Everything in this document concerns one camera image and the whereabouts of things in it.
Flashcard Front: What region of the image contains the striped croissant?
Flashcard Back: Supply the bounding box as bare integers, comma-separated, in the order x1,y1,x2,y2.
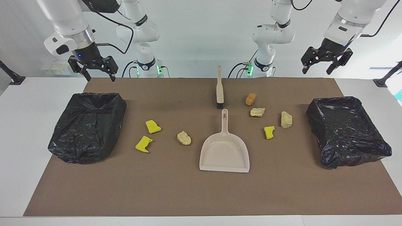
280,111,293,129

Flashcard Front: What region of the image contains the beige brush with black bristles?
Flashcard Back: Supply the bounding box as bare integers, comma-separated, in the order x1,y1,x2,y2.
216,65,225,109

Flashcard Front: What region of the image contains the pale round bread lump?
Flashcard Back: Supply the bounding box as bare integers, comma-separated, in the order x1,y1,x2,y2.
177,131,192,146

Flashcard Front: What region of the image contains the beige plastic dustpan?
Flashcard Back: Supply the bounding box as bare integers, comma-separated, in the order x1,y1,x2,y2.
199,109,250,173

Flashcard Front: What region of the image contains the tall bin with black bag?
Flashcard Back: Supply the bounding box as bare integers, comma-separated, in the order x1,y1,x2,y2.
48,92,127,164

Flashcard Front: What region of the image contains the low bin with black bag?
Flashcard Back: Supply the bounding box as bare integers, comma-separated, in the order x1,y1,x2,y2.
306,96,392,169

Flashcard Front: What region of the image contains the white box with yellow labels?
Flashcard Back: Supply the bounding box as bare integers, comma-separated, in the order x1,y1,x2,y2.
41,60,72,76

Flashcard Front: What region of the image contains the brown table mat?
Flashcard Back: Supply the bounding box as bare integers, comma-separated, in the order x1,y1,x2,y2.
24,78,402,217

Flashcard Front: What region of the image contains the black right arm base cable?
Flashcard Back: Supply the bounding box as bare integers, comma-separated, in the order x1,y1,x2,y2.
122,61,139,78

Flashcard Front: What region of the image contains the black arm base cable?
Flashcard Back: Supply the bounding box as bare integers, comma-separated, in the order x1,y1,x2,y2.
122,61,139,78
228,62,252,78

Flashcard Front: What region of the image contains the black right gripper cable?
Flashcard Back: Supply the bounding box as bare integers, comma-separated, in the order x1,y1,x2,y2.
90,3,135,55

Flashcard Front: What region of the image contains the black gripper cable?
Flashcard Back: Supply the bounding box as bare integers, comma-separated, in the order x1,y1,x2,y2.
90,3,135,55
359,0,402,37

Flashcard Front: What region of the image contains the black camera stand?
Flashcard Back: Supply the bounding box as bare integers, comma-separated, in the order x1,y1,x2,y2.
0,60,26,85
373,61,402,88

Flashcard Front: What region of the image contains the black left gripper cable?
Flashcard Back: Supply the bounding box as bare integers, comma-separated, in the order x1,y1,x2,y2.
359,0,402,37

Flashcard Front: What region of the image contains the black left arm base cable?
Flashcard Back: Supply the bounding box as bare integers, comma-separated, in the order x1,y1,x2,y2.
228,62,252,78

